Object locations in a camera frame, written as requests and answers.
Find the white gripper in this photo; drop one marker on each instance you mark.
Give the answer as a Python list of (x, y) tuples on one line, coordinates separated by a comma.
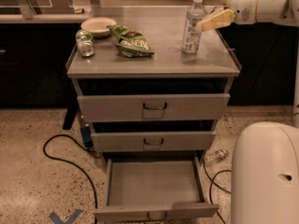
[(245, 7)]

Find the clear blue-label plastic bottle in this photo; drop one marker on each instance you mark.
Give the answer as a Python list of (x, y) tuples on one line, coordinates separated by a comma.
[(192, 34)]

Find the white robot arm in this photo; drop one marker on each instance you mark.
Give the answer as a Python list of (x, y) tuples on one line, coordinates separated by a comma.
[(265, 162)]

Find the grey top drawer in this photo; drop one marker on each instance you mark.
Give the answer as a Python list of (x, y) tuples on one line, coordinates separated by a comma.
[(152, 107)]

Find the grey metal drawer cabinet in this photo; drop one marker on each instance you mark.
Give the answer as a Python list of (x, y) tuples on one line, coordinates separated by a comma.
[(168, 71)]

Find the grey middle drawer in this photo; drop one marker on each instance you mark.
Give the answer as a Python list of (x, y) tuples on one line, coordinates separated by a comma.
[(156, 141)]

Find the clear bottle on floor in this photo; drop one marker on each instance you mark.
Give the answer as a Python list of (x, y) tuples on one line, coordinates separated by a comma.
[(216, 157)]

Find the grey open bottom drawer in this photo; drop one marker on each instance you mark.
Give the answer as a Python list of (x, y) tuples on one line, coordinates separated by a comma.
[(153, 190)]

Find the green chip bag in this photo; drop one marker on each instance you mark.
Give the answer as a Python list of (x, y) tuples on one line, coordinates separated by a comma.
[(130, 43)]

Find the white ceramic bowl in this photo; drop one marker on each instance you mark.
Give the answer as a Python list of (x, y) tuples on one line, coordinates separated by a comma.
[(98, 26)]

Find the green soda can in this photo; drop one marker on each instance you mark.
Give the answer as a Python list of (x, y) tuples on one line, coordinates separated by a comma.
[(85, 45)]

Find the blue power adapter box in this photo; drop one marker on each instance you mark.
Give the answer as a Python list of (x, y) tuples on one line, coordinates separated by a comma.
[(86, 136)]

